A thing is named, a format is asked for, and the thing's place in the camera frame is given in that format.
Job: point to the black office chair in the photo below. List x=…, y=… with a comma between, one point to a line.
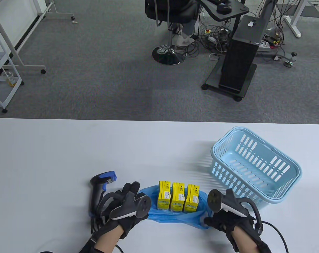
x=167, y=56

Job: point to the light blue plastic basket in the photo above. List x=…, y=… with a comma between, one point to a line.
x=254, y=150

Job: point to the black computer mouse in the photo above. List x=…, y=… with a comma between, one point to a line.
x=224, y=8

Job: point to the black and blue barcode scanner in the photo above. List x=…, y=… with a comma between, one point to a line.
x=96, y=189

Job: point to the dark grey left hand controller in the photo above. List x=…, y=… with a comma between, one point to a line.
x=142, y=207

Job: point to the small black tripod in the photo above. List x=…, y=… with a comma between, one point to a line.
x=289, y=63

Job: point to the dark grey right hand controller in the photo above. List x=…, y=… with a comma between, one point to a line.
x=214, y=200

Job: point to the white shelf cart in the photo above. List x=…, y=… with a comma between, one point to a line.
x=1, y=92

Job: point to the small clear container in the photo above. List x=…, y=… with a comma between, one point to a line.
x=10, y=79

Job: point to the dark floor mat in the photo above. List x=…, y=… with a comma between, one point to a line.
x=310, y=11

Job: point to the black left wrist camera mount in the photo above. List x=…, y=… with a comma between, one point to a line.
x=87, y=245

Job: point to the yellow chrysanthemum tea package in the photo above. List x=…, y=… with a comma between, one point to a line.
x=177, y=196
x=191, y=197
x=164, y=195

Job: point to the person's right hand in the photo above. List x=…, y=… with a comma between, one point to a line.
x=222, y=221

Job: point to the white power strip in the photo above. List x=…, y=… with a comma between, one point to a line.
x=264, y=44

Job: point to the whiteboard on white stand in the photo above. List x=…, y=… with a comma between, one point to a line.
x=6, y=15

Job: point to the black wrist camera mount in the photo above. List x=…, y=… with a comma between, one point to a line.
x=264, y=247
x=87, y=245

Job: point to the white desk leg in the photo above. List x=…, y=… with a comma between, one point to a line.
x=293, y=26

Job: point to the blue plastic bag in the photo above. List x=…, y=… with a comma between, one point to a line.
x=175, y=217

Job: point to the person's left hand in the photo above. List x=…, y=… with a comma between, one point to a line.
x=130, y=188

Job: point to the dark grey hand controller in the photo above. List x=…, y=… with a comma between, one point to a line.
x=214, y=200
x=142, y=207

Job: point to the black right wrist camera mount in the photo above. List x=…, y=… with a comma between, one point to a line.
x=264, y=247

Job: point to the black computer tower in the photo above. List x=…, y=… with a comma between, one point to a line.
x=241, y=52

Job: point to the person's right forearm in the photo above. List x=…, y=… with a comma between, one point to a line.
x=245, y=241

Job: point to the black desk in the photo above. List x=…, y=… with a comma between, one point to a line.
x=239, y=10

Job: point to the black wheeled stand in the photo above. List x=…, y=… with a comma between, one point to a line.
x=213, y=76

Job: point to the small white adapter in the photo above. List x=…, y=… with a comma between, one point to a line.
x=251, y=23

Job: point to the person's left forearm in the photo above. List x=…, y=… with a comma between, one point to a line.
x=106, y=241

